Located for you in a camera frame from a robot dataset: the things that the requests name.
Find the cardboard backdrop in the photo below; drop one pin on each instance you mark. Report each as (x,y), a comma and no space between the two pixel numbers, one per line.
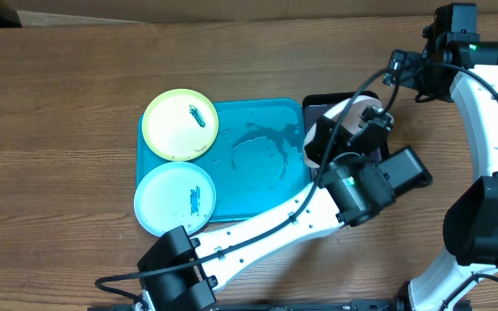
(227,10)

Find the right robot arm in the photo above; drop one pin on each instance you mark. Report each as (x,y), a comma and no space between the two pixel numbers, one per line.
(456,66)

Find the teal plastic tray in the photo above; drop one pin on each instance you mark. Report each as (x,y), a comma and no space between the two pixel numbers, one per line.
(256,160)

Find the white plate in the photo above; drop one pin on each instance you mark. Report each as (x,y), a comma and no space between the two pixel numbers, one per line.
(332,111)

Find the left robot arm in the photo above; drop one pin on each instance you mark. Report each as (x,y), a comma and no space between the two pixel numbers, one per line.
(180,272)

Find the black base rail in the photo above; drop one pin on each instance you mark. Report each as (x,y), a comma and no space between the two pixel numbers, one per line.
(354,305)

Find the light blue plate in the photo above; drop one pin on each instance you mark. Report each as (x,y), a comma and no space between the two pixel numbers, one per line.
(175,194)

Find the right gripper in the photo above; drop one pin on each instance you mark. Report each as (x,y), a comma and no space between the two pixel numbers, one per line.
(407,64)

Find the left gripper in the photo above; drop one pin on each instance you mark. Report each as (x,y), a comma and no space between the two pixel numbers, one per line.
(321,139)

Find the yellow-rimmed plate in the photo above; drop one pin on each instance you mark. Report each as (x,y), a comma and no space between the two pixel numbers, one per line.
(180,124)

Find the black plastic tray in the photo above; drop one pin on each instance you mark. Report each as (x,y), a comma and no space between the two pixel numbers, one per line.
(328,98)

